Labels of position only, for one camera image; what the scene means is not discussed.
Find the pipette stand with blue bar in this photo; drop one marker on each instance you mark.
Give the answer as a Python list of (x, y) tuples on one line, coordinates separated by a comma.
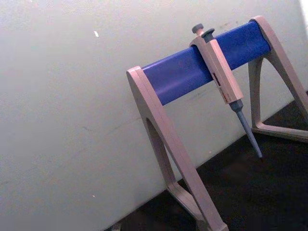
[(178, 74)]

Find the black table cloth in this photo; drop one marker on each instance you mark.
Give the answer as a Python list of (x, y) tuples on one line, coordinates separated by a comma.
[(252, 192)]

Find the beige pipette with grey tip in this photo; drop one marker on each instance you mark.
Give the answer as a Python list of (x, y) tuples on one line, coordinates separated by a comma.
[(222, 72)]

